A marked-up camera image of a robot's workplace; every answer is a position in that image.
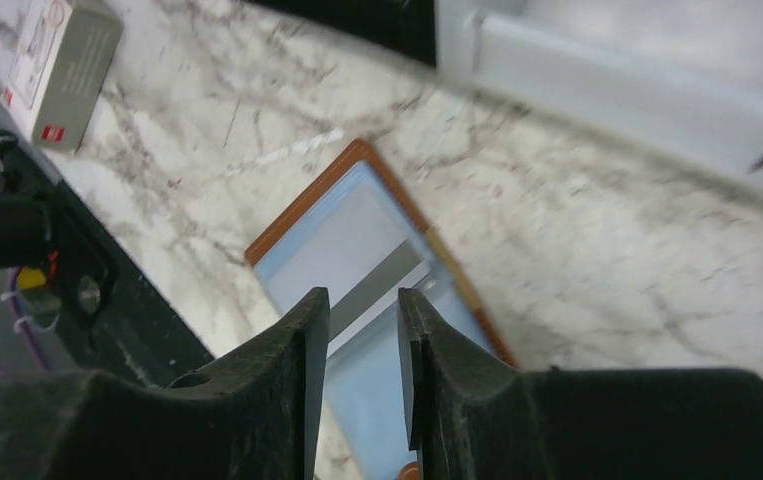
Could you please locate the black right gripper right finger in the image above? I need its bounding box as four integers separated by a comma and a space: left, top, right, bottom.
398, 288, 763, 479

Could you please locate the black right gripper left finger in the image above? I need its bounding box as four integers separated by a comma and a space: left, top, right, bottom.
0, 287, 330, 479

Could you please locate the brown leather card holder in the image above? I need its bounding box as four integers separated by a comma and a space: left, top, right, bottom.
245, 139, 514, 479

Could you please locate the black and white card tray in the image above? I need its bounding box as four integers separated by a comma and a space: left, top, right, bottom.
272, 1, 763, 193

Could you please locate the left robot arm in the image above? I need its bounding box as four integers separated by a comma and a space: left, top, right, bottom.
0, 195, 51, 269

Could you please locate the small white red box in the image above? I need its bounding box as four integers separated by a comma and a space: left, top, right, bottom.
3, 0, 123, 152

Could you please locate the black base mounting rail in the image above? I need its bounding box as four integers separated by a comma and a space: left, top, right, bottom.
0, 105, 212, 386

